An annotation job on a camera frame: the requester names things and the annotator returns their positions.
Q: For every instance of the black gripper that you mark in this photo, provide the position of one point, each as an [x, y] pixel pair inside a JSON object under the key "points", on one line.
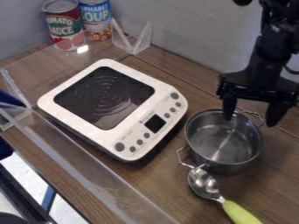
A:
{"points": [[278, 91]]}

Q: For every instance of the silver pot with handles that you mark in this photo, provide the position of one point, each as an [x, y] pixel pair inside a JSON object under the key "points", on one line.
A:
{"points": [[223, 146]]}

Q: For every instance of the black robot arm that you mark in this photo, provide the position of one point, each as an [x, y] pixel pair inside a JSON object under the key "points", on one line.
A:
{"points": [[278, 41]]}

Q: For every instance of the white and black stove top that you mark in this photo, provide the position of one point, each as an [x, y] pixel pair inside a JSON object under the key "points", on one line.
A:
{"points": [[120, 108]]}

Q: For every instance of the clear acrylic front barrier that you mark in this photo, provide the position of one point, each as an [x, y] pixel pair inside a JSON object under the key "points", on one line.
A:
{"points": [[99, 194]]}

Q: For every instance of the alphabet soup can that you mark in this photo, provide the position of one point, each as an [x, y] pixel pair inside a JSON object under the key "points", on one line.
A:
{"points": [[95, 13]]}

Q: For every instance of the tomato sauce can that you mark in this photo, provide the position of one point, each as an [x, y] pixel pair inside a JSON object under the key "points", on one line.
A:
{"points": [[64, 24]]}

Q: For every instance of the spoon with green handle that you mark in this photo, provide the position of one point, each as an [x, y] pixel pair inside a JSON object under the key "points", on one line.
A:
{"points": [[204, 186]]}

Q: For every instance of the clear acrylic corner bracket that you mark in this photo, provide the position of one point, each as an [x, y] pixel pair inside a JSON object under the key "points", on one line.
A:
{"points": [[129, 43]]}

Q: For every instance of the black metal table frame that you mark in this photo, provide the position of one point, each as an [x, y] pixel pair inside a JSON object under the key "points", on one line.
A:
{"points": [[31, 212]]}

